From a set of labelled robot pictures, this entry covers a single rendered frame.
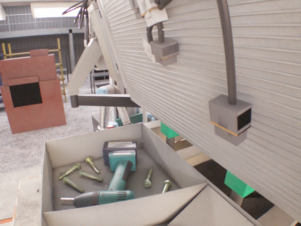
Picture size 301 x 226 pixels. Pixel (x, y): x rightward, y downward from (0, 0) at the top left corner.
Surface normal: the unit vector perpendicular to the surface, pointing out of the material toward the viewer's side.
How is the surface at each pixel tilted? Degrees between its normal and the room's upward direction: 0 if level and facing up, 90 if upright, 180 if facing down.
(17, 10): 90
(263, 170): 106
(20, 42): 90
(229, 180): 90
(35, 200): 0
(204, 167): 0
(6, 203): 0
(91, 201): 40
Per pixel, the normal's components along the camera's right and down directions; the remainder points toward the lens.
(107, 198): 0.03, -0.70
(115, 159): 0.07, 0.40
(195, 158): 0.45, 0.32
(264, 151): -0.86, 0.41
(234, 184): -0.89, 0.16
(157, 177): 0.00, -0.93
